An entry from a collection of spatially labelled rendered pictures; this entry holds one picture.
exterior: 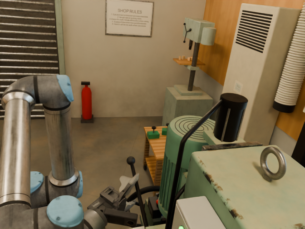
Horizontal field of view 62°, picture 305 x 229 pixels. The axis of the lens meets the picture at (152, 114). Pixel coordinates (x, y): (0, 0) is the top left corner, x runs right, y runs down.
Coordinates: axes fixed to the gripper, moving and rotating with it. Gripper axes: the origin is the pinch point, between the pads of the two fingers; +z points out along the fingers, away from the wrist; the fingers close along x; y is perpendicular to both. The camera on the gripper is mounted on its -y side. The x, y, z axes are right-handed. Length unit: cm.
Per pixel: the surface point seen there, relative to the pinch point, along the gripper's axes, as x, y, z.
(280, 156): -50, -38, -16
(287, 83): -9, -25, 144
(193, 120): -35.0, -13.0, 5.9
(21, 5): -7, 279, 124
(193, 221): -40, -31, -30
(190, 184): -36.2, -25.3, -19.5
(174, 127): -35.5, -10.9, -2.5
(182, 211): -40, -28, -30
